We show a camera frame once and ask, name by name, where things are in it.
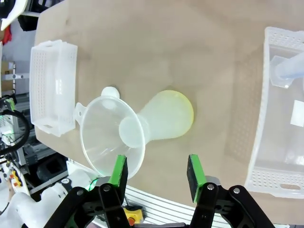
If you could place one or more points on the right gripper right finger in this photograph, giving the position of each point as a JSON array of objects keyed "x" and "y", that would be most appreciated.
[{"x": 198, "y": 175}]

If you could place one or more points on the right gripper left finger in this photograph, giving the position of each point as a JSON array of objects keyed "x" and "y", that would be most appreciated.
[{"x": 118, "y": 171}]

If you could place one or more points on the clear plastic funnel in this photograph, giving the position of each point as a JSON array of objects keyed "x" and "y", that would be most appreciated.
[{"x": 99, "y": 133}]

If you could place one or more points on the white round flask cap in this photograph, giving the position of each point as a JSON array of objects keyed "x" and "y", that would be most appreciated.
[{"x": 110, "y": 91}]

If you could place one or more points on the clear plastic graduated cylinder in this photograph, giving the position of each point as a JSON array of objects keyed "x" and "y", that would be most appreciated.
[{"x": 287, "y": 70}]

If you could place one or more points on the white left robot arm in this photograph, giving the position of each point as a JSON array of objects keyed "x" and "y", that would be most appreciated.
[{"x": 28, "y": 209}]

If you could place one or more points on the yellow emergency stop button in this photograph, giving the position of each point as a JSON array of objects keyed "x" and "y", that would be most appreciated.
[{"x": 134, "y": 215}]

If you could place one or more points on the white perforated plastic basket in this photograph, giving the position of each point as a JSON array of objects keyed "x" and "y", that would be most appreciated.
[
  {"x": 261, "y": 118},
  {"x": 40, "y": 90}
]

